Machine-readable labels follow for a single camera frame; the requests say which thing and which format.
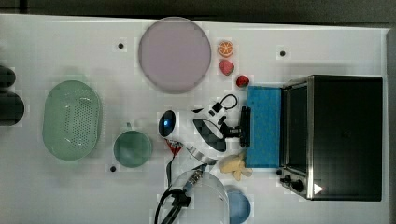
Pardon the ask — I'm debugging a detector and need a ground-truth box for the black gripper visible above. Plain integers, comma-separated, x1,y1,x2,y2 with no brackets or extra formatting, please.
218,116,242,138

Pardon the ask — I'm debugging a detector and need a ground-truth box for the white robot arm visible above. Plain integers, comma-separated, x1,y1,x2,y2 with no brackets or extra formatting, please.
158,103,251,224

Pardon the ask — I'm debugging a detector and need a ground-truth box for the black toaster oven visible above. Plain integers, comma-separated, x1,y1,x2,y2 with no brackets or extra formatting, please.
277,75,384,202

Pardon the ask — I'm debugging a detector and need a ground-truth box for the peeled toy banana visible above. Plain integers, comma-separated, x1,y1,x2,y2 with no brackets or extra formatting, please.
219,152,253,181

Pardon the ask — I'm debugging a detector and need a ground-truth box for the red strawberry toy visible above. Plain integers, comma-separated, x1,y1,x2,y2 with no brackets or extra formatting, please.
235,75,249,88

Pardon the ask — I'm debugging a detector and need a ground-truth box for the red ketchup bottle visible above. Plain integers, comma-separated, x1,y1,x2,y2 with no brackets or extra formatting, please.
165,139,183,156

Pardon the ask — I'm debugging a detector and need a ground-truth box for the pink strawberry toy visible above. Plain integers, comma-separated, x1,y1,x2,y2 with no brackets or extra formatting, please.
219,60,234,76

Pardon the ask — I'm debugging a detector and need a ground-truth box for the blue bowl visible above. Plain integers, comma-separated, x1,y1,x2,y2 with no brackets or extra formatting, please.
225,185,251,224

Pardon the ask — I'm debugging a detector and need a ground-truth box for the orange slice toy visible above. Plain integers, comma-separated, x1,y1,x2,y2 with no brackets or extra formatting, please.
218,41,233,58

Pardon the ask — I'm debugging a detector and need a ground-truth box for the lilac round plate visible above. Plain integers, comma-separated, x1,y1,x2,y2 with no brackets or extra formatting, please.
138,17,211,93

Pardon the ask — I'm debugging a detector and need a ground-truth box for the green metal cup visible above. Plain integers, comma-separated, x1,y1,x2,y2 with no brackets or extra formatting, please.
113,122,152,168

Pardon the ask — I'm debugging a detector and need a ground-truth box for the green perforated colander basket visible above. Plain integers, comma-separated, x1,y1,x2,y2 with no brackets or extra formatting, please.
42,80,102,161

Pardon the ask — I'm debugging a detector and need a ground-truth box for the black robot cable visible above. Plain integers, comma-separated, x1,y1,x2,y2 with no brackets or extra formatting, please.
153,141,208,224

